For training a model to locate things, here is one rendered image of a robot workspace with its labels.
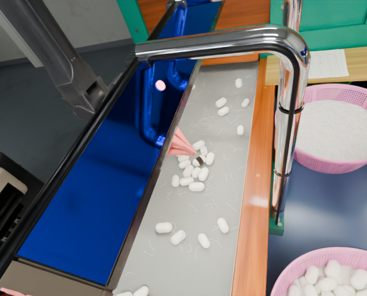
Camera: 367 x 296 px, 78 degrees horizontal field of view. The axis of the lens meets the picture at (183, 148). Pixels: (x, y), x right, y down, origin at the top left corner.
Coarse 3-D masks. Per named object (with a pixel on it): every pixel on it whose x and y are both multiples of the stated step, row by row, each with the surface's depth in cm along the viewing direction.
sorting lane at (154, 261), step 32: (192, 96) 79; (224, 96) 75; (192, 128) 69; (224, 128) 66; (192, 160) 61; (224, 160) 59; (160, 192) 57; (192, 192) 55; (224, 192) 53; (192, 224) 50; (160, 256) 47; (192, 256) 46; (224, 256) 44; (128, 288) 45; (160, 288) 44; (192, 288) 42; (224, 288) 41
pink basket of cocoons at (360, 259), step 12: (312, 252) 38; (324, 252) 38; (336, 252) 38; (348, 252) 38; (360, 252) 37; (300, 264) 39; (312, 264) 40; (324, 264) 40; (348, 264) 39; (360, 264) 38; (288, 276) 38; (276, 288) 37
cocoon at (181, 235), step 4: (180, 232) 48; (184, 232) 48; (172, 236) 48; (176, 236) 47; (180, 236) 47; (184, 236) 47; (172, 240) 47; (176, 240) 47; (180, 240) 47; (176, 244) 47
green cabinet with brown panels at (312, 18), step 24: (120, 0) 76; (144, 0) 75; (168, 0) 73; (240, 0) 68; (264, 0) 66; (312, 0) 63; (336, 0) 62; (360, 0) 60; (144, 24) 81; (240, 24) 73; (312, 24) 68; (336, 24) 66
